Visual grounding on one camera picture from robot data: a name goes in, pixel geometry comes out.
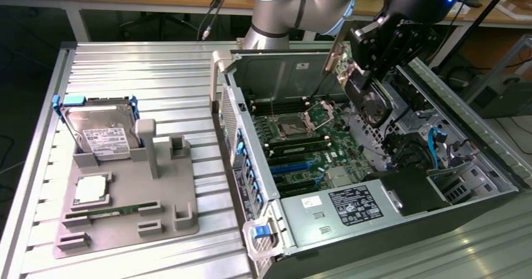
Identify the open metal socket cover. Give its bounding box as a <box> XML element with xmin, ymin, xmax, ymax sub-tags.
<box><xmin>303</xmin><ymin>100</ymin><xmax>336</xmax><ymax>131</ymax></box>

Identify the grey parts rack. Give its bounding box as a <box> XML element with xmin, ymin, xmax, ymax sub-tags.
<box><xmin>52</xmin><ymin>118</ymin><xmax>203</xmax><ymax>260</ymax></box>

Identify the black hanging arm cable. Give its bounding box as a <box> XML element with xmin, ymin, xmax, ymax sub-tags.
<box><xmin>199</xmin><ymin>0</ymin><xmax>238</xmax><ymax>42</ymax></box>

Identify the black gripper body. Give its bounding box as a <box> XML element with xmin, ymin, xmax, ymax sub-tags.
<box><xmin>376</xmin><ymin>0</ymin><xmax>463</xmax><ymax>32</ymax></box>

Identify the grey vented disk bay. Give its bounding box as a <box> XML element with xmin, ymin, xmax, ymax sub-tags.
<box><xmin>427</xmin><ymin>162</ymin><xmax>500</xmax><ymax>205</ymax></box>

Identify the black tripod pole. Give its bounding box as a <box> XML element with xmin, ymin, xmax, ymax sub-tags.
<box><xmin>467</xmin><ymin>0</ymin><xmax>523</xmax><ymax>65</ymax></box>

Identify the installed RAM stick white label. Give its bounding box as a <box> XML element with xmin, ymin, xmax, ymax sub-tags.
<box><xmin>268</xmin><ymin>141</ymin><xmax>330</xmax><ymax>158</ymax></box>

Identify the silver perforated drive cage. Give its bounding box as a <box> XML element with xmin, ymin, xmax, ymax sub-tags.
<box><xmin>348</xmin><ymin>104</ymin><xmax>416</xmax><ymax>155</ymax></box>

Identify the blue disk wire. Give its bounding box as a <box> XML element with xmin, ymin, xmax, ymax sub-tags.
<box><xmin>426</xmin><ymin>125</ymin><xmax>448</xmax><ymax>171</ymax></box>

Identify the green loose RAM stick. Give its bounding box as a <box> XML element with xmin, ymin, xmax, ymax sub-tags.
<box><xmin>67</xmin><ymin>202</ymin><xmax>162</xmax><ymax>220</ymax></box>

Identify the silver power supply unit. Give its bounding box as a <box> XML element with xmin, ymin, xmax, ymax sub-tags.
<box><xmin>279</xmin><ymin>179</ymin><xmax>406</xmax><ymax>249</ymax></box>

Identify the dark grey cabinet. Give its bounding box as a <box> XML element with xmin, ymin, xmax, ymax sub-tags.
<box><xmin>466</xmin><ymin>34</ymin><xmax>532</xmax><ymax>120</ymax></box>

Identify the open black PC case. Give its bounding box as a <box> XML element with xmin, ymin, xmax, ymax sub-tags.
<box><xmin>211</xmin><ymin>47</ymin><xmax>526</xmax><ymax>279</ymax></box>

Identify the green motherboard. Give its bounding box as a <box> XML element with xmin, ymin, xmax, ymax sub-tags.
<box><xmin>248</xmin><ymin>100</ymin><xmax>371</xmax><ymax>199</ymax></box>

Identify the silver CPU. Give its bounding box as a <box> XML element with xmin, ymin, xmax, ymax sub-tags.
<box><xmin>74</xmin><ymin>176</ymin><xmax>110</xmax><ymax>206</ymax></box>

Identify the black graphics card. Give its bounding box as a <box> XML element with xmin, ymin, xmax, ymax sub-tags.
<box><xmin>326</xmin><ymin>26</ymin><xmax>395</xmax><ymax>129</ymax></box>

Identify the hard disk blue carrier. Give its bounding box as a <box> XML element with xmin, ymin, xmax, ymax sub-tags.
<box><xmin>50</xmin><ymin>94</ymin><xmax>144</xmax><ymax>161</ymax></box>

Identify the CPU socket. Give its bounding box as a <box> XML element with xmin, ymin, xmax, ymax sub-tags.
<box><xmin>274</xmin><ymin>113</ymin><xmax>311</xmax><ymax>138</ymax></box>

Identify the blue expansion slot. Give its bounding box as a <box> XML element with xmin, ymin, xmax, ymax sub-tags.
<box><xmin>270</xmin><ymin>162</ymin><xmax>311</xmax><ymax>174</ymax></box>

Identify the black air shroud box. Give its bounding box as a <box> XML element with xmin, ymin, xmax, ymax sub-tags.
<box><xmin>380</xmin><ymin>168</ymin><xmax>452</xmax><ymax>216</ymax></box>

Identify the black expansion slot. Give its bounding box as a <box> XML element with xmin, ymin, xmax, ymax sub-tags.
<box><xmin>276</xmin><ymin>179</ymin><xmax>318</xmax><ymax>196</ymax></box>

